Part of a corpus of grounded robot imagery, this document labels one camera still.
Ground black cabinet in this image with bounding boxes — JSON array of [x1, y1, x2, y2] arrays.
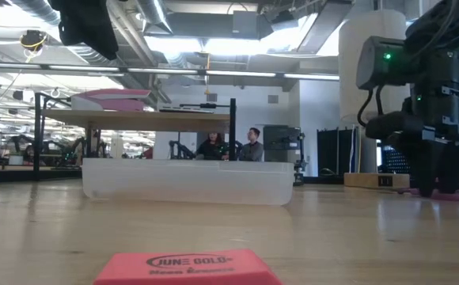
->
[[263, 125, 302, 163]]

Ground silver desk calculator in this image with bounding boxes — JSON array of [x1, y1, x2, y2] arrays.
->
[[158, 102, 217, 115]]

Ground white shade wooden base lamp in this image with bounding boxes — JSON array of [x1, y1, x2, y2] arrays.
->
[[337, 9, 412, 190]]

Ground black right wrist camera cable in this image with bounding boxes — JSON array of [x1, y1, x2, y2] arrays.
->
[[356, 88, 387, 128]]

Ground black aluminium rig frame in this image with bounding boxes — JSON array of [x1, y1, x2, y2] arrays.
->
[[0, 165, 83, 184]]

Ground clear pencil box blue lid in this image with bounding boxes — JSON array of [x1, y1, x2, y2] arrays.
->
[[82, 158, 295, 207]]

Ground person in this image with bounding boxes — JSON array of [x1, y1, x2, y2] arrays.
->
[[238, 127, 265, 162], [195, 131, 230, 162]]

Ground wooden shelf black metal legs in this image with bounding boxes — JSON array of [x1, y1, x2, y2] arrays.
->
[[33, 92, 237, 182]]

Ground black perforated panel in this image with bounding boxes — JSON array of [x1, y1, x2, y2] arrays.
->
[[381, 144, 411, 175]]

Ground long hanging light bar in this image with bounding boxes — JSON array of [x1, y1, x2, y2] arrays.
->
[[0, 61, 340, 82]]

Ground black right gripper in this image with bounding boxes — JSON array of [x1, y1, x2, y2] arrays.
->
[[366, 47, 459, 198]]

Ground black partition panels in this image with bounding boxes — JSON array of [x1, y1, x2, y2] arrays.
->
[[317, 127, 358, 178]]

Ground black yellow ceiling cord reel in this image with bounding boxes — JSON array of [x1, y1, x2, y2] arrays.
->
[[19, 29, 49, 53]]

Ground pink rubber eraser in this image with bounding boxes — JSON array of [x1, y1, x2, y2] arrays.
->
[[93, 248, 284, 285]]

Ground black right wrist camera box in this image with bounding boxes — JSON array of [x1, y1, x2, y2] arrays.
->
[[355, 35, 415, 91]]

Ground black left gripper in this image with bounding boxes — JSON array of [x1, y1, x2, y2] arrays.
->
[[47, 0, 120, 61]]

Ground pink and white stapler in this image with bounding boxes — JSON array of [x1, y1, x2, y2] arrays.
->
[[70, 88, 153, 112]]

